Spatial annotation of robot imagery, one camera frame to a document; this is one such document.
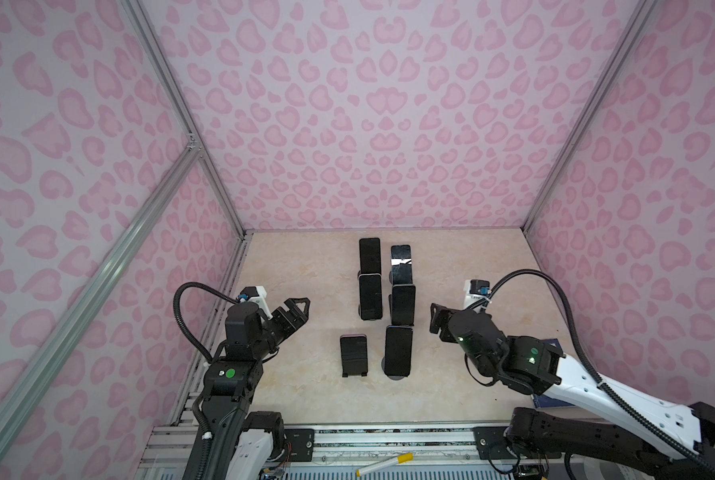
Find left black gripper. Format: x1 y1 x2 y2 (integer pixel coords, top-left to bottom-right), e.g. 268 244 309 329
251 295 307 361

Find black phone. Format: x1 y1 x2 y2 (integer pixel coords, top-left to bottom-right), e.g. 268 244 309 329
389 284 417 326
359 273 383 321
389 244 413 285
383 326 413 377
359 237 381 275

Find grey round phone stand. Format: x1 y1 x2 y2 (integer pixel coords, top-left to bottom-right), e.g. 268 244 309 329
381 357 411 381

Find purple phone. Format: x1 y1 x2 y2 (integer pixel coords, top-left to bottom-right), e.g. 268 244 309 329
339 334 369 378

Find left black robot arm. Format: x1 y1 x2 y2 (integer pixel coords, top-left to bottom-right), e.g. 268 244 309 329
183 297 310 479

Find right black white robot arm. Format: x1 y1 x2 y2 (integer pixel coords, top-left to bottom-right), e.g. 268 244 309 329
429 303 715 479

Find blue book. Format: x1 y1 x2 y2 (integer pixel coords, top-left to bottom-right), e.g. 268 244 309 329
531 338 573 409

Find white yellow marker pen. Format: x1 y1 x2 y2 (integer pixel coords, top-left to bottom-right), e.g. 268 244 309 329
355 453 415 478

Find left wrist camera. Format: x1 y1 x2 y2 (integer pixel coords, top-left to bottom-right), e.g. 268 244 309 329
237 286 271 320

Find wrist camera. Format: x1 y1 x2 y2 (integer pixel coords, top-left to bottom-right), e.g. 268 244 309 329
463 279 491 311
237 286 271 320

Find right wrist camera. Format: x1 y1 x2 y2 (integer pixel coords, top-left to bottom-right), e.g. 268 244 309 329
463 279 491 311

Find left black corrugated cable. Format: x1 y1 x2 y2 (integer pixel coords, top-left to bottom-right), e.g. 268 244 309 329
172 281 239 365

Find black corrugated cable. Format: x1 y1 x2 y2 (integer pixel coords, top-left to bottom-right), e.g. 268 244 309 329
172 281 239 365
479 268 715 480

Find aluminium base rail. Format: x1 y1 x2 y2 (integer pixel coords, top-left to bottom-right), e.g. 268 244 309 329
133 392 665 480

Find right black corrugated cable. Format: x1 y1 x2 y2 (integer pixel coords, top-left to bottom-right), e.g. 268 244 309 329
479 268 715 480

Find diagonal aluminium frame bar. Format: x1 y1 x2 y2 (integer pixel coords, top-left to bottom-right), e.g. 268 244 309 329
0 145 202 480

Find left corner aluminium post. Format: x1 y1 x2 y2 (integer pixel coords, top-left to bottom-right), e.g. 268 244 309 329
120 0 246 240

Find corner aluminium post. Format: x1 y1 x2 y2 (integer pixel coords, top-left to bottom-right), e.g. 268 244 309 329
120 0 246 240
521 0 661 236

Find right corner aluminium post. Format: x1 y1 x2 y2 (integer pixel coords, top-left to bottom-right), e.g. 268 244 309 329
521 0 661 236

